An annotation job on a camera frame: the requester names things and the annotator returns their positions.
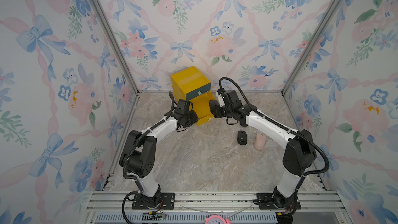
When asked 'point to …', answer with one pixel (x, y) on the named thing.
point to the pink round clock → (216, 219)
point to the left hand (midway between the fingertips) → (199, 117)
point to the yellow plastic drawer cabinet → (187, 80)
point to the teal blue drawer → (198, 92)
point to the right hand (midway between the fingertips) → (216, 108)
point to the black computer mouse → (242, 137)
